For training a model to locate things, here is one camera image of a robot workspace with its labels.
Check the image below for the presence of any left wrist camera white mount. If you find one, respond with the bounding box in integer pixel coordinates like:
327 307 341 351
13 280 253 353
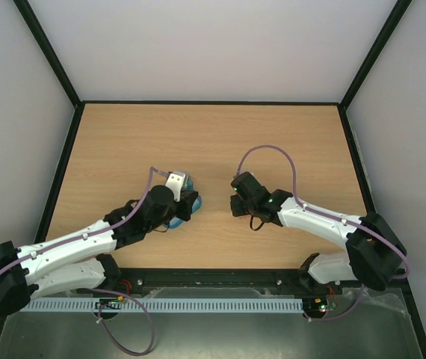
165 171 194 202

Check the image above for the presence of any light blue slotted cable duct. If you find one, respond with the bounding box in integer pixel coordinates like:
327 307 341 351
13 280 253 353
22 298 303 314

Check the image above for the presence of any blue transparent glasses case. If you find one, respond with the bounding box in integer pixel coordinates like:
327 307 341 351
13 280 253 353
163 187 202 230

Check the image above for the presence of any black metal frame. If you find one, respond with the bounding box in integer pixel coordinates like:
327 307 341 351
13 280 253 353
14 1 426 358

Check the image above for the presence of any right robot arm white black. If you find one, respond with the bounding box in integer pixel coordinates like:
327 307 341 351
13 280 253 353
230 172 407 293

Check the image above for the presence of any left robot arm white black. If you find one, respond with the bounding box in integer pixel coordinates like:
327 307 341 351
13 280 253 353
0 185 201 317

